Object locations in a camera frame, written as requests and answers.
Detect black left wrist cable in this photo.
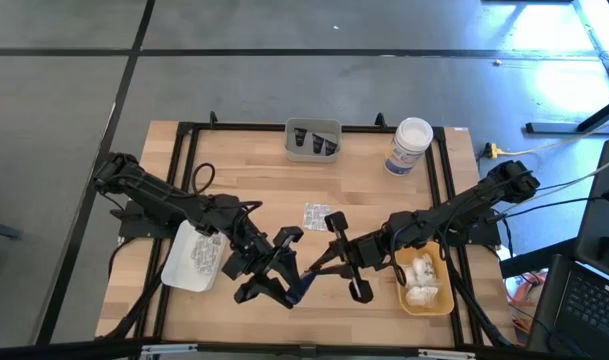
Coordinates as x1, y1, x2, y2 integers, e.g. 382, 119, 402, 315
191, 162, 265, 221

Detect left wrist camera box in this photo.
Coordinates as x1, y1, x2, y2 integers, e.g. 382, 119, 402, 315
222, 252, 250, 281

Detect grey plastic bin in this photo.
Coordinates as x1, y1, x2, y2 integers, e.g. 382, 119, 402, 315
283, 117, 343, 164

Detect black rig crossbar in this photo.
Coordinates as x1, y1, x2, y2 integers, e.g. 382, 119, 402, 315
0, 338, 609, 360

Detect black aluminium table frame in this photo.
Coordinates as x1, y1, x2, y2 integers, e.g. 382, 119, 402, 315
96, 112, 515, 351

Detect white power cable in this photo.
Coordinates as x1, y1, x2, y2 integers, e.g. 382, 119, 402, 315
498, 117, 609, 157

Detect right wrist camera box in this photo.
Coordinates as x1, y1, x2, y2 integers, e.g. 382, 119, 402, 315
356, 234, 388, 270

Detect white plastic bin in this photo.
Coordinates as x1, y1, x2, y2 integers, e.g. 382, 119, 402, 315
160, 218, 230, 293

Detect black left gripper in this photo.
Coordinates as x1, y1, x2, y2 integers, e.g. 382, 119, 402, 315
222, 225, 305, 309

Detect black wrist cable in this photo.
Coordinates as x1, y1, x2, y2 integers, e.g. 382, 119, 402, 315
388, 224, 425, 289
191, 162, 265, 221

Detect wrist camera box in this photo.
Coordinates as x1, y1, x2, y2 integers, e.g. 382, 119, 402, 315
222, 252, 250, 281
356, 234, 388, 270

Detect orange item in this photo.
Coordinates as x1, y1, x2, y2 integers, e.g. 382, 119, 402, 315
503, 269, 538, 321

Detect black laptop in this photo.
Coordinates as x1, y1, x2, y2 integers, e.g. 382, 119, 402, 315
526, 253, 609, 360

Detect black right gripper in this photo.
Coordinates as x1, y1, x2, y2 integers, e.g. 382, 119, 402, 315
308, 211, 393, 305

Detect black stand foot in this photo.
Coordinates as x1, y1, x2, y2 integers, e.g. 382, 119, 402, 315
525, 94, 609, 136

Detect yellow plastic bin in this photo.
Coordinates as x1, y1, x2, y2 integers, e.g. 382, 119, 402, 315
393, 240, 456, 317

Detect Lysol wipes canister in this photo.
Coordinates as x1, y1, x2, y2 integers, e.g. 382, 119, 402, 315
382, 116, 435, 177

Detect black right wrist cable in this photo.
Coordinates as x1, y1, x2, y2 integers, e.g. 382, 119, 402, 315
388, 224, 425, 289

